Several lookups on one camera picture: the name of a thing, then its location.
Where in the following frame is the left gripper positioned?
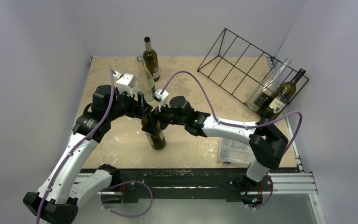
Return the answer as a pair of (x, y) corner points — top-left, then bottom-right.
(107, 87), (152, 121)

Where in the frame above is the dark green bottle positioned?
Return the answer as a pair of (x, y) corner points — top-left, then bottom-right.
(261, 69), (306, 120)
(144, 115), (166, 150)

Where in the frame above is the clear glass bottle short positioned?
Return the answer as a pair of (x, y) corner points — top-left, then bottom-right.
(245, 58), (292, 114)

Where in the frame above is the dark green bottle front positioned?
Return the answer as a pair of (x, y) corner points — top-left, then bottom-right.
(261, 69), (306, 120)

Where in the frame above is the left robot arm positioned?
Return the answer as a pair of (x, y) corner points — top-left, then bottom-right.
(23, 85), (152, 224)

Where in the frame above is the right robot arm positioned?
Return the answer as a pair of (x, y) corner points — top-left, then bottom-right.
(141, 96), (289, 190)

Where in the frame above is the tall clear glass bottle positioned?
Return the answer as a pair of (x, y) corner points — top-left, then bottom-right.
(137, 55), (156, 102)

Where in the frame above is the dark bottle at back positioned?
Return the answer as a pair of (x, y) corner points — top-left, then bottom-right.
(143, 36), (160, 82)

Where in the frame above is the clear plastic screw box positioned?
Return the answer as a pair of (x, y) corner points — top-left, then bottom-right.
(218, 138), (255, 165)

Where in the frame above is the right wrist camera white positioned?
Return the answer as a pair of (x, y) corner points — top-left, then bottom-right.
(153, 88), (169, 112)

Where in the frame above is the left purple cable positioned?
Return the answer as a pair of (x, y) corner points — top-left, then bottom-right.
(35, 68), (118, 224)

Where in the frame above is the purple cable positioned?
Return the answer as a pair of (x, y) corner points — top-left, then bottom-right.
(35, 68), (118, 224)
(162, 70), (303, 155)

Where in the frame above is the purple cable loop below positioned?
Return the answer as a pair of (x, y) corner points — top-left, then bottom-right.
(101, 181), (154, 219)

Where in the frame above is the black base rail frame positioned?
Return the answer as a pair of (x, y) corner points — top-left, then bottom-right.
(98, 168), (317, 206)

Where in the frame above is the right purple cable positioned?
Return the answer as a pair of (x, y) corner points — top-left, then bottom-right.
(162, 70), (303, 155)

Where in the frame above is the black wire wine rack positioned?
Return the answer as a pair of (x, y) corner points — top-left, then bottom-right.
(197, 28), (297, 106)

